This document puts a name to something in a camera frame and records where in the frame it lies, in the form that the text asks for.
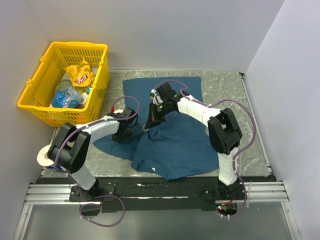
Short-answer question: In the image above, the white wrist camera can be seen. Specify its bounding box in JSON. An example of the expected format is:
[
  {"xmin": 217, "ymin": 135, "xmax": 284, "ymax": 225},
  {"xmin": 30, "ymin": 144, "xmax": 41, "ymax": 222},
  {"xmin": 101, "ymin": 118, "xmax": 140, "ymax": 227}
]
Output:
[
  {"xmin": 150, "ymin": 89, "xmax": 163, "ymax": 105},
  {"xmin": 109, "ymin": 106, "xmax": 124, "ymax": 116}
]

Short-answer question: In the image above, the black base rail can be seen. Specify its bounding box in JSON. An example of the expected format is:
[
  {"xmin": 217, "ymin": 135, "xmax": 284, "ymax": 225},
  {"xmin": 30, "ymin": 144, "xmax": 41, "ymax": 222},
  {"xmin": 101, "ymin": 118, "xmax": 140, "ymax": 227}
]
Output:
[{"xmin": 36, "ymin": 175, "xmax": 283, "ymax": 214}]

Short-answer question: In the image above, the small white bottle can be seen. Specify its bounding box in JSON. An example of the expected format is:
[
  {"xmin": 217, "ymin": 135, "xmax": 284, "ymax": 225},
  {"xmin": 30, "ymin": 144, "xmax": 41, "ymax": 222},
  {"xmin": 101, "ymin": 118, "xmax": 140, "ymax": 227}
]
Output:
[{"xmin": 80, "ymin": 87, "xmax": 92, "ymax": 105}]

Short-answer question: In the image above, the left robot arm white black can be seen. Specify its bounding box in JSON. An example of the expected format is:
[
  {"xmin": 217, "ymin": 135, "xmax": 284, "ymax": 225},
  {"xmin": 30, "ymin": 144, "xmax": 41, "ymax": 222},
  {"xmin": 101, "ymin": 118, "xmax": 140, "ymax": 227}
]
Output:
[{"xmin": 46, "ymin": 107, "xmax": 138, "ymax": 201}]

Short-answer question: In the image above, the blue plastic bag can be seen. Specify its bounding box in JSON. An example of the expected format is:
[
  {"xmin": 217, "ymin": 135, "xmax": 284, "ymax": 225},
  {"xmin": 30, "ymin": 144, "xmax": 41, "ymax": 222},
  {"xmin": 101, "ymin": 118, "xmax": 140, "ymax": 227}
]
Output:
[{"xmin": 51, "ymin": 87, "xmax": 82, "ymax": 109}]

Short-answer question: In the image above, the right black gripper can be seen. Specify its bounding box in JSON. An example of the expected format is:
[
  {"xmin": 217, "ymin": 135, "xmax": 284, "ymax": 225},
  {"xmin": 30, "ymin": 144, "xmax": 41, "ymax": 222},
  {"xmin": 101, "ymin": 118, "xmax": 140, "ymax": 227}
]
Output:
[{"xmin": 145, "ymin": 100, "xmax": 171, "ymax": 130}]

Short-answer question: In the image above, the toilet paper roll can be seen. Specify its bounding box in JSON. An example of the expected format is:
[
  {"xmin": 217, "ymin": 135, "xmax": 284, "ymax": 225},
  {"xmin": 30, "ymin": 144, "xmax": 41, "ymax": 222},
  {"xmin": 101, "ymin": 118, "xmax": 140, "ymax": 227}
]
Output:
[{"xmin": 36, "ymin": 144, "xmax": 54, "ymax": 167}]

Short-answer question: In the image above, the yellow plastic basket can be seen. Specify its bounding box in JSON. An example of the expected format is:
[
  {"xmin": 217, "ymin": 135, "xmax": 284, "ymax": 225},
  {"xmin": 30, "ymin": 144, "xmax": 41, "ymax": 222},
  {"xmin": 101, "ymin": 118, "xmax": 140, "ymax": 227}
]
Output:
[{"xmin": 17, "ymin": 41, "xmax": 110, "ymax": 127}]

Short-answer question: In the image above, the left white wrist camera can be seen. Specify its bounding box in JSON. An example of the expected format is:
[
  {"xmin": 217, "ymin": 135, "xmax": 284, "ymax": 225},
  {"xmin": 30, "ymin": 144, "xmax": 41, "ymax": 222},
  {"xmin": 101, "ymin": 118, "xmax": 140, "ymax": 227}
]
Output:
[{"xmin": 109, "ymin": 106, "xmax": 124, "ymax": 116}]

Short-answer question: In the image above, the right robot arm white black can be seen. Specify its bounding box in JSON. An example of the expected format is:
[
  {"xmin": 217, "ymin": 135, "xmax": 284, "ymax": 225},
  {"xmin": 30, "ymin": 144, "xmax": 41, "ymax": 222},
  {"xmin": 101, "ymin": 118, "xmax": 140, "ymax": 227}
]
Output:
[{"xmin": 143, "ymin": 80, "xmax": 243, "ymax": 200}]

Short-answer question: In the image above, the aluminium frame rail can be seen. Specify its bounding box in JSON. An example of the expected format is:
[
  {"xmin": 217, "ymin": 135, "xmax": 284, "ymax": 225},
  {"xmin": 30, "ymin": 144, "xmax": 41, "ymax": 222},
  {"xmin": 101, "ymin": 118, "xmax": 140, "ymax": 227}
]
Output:
[{"xmin": 13, "ymin": 184, "xmax": 80, "ymax": 240}]

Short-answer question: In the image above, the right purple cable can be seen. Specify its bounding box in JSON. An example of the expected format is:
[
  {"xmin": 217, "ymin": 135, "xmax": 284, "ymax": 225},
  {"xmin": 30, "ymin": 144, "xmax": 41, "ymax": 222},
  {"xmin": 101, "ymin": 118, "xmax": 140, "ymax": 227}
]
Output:
[{"xmin": 153, "ymin": 79, "xmax": 257, "ymax": 221}]

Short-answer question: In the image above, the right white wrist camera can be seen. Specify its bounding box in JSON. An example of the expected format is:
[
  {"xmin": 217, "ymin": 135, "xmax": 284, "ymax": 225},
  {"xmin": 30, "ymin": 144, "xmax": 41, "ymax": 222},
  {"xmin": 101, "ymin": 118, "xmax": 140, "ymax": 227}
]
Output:
[{"xmin": 150, "ymin": 89, "xmax": 163, "ymax": 105}]

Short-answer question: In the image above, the yellow snack bag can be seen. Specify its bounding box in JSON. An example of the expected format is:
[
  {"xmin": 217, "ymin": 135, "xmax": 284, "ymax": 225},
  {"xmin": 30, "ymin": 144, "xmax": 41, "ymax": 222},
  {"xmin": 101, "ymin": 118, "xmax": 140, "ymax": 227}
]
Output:
[{"xmin": 64, "ymin": 57, "xmax": 96, "ymax": 88}]

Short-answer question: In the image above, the blue t-shirt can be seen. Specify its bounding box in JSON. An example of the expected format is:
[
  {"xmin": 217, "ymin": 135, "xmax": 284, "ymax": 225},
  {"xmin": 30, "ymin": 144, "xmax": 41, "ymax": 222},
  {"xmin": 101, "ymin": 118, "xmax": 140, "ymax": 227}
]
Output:
[{"xmin": 93, "ymin": 77, "xmax": 219, "ymax": 180}]

